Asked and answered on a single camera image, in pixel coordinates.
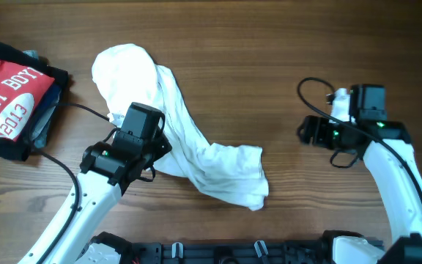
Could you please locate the black folded garment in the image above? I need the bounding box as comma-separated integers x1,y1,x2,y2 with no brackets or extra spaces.
0,42,70,161

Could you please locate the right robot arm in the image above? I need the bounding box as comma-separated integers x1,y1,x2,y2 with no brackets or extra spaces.
297,84,422,263

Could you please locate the white t-shirt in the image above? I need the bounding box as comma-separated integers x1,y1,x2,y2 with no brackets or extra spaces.
92,44,269,211

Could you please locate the red printed folded t-shirt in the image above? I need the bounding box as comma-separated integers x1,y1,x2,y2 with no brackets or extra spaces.
0,59,54,141

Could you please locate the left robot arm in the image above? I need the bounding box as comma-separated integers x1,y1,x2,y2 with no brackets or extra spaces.
21,103,171,264

